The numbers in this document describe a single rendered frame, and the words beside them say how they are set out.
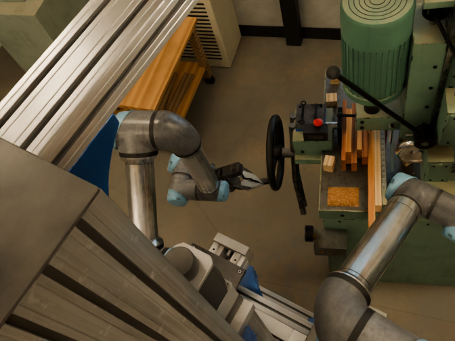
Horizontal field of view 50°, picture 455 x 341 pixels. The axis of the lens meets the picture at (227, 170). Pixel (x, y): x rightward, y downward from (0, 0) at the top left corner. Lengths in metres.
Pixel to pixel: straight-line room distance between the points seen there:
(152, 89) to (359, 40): 1.53
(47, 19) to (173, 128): 1.93
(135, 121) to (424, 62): 0.79
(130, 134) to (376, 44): 0.70
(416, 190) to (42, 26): 2.48
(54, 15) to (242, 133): 1.34
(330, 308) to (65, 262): 0.60
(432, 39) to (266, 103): 1.83
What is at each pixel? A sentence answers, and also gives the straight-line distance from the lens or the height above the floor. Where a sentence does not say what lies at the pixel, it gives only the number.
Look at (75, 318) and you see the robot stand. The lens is 0.49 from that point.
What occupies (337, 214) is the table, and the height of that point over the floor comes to 0.88.
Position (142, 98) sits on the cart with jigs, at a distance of 2.58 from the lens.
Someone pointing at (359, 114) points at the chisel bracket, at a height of 1.07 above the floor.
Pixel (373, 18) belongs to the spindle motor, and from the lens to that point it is 1.24.
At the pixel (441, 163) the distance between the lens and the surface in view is 1.51.
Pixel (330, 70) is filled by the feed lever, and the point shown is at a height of 1.43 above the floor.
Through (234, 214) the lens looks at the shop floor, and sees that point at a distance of 2.67.
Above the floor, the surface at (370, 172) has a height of 0.94.
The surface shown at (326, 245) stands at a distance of 1.87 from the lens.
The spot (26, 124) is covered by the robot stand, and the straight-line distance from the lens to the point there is 0.51.
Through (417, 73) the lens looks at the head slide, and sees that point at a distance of 1.38.
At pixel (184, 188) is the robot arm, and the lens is 1.74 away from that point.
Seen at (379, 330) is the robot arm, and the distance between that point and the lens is 0.92.
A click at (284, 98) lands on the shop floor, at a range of 3.03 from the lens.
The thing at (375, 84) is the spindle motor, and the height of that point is 1.30.
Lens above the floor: 2.36
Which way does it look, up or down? 57 degrees down
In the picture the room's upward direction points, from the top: 24 degrees counter-clockwise
